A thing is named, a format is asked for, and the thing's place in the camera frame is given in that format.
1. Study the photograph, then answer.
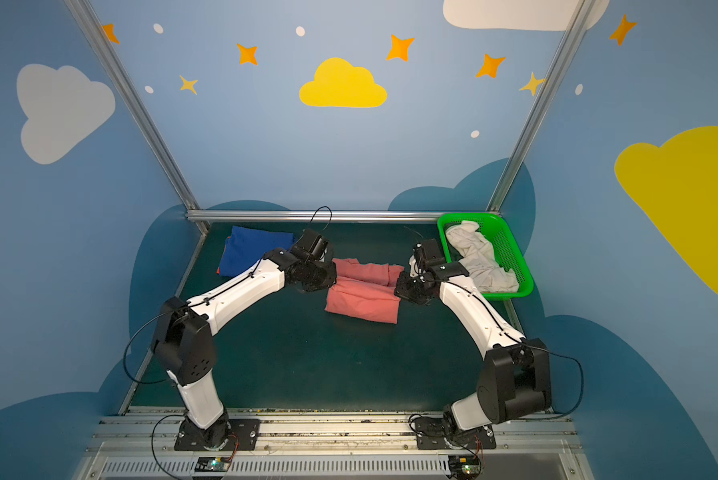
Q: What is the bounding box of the folded blue t shirt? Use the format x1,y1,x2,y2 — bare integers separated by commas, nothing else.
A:
217,226,295,277

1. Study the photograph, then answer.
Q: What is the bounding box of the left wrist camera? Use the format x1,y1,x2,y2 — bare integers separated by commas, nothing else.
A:
290,229,329,262

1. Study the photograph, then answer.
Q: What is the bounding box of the green plastic basket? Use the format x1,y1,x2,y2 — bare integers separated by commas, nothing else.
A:
437,212,534,301

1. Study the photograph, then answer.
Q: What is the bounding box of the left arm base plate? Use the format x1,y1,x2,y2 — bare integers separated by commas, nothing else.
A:
174,416,261,452

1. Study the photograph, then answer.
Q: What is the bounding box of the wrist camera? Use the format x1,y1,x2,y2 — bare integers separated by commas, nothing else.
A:
290,229,329,262
410,239,447,275

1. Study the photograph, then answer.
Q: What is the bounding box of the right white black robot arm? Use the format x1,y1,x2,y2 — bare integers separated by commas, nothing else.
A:
394,263,552,438

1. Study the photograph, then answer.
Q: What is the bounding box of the right circuit board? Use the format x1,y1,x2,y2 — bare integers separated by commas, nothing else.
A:
446,456,482,480

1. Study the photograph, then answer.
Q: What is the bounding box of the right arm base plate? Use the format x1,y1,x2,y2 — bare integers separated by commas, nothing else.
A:
408,415,496,452

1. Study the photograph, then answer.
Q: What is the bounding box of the pink t shirt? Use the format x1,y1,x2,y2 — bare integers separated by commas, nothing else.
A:
325,259,404,325

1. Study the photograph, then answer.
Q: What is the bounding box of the back aluminium frame bar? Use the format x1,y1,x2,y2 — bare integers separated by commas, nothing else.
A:
186,209,499,224

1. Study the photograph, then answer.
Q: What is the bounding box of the left green circuit board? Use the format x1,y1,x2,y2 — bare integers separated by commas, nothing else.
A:
194,457,231,473

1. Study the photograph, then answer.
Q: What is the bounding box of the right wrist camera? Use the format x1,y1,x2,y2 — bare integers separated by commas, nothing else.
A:
410,239,447,275

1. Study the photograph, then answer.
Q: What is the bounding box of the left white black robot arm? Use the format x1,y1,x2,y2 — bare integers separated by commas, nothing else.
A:
151,248,337,452

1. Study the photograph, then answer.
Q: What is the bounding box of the white grey t shirt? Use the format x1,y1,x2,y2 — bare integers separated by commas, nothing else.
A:
445,220,519,293

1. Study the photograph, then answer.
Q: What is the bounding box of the aluminium rail base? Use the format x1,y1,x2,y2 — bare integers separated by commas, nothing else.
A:
74,407,594,479

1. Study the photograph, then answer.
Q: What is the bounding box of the left aluminium frame post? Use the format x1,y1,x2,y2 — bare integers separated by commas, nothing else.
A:
64,0,200,210

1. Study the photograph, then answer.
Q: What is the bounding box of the right aluminium frame post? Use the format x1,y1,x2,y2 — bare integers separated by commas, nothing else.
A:
485,0,597,215

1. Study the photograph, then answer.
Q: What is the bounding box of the aluminium frame post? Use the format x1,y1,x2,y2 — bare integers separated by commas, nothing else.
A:
64,0,200,210
485,0,597,215

